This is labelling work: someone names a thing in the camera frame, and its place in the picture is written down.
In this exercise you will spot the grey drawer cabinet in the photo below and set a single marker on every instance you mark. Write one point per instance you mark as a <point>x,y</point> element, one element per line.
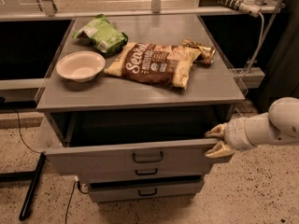
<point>61,99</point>

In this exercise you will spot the green snack bag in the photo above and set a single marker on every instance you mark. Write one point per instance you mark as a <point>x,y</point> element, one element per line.
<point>105,37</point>

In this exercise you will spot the small gold snack bag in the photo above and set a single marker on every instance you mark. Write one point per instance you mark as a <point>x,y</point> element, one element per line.
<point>206,55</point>

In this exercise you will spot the grey top drawer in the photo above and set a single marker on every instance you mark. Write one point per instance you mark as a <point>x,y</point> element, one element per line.
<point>120,140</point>

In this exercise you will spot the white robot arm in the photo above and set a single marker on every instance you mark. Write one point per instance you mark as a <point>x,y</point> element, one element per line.
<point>278,126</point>

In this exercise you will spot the white paper bowl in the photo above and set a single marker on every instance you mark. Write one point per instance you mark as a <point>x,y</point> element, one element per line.
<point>81,66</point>

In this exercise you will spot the grey middle drawer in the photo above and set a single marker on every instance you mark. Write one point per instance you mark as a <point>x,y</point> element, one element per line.
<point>135,174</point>

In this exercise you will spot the white power strip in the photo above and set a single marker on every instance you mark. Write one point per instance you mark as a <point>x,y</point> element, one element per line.
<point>245,6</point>

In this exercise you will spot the dark cabinet at right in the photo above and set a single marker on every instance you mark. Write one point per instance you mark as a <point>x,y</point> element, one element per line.
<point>282,71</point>

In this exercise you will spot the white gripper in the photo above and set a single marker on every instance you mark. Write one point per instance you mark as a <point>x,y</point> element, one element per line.
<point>234,134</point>

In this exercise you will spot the grey drawer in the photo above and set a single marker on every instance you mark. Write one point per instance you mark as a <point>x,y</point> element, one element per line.
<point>135,174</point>
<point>144,191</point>
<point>120,140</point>

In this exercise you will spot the brown yellow chip bag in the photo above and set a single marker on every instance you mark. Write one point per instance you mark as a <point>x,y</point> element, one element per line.
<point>155,64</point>

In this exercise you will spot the black metal stand leg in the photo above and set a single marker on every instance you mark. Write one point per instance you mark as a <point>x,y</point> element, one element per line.
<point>33,178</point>

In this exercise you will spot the grey bottom drawer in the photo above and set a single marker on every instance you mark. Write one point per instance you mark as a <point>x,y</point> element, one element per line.
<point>144,191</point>

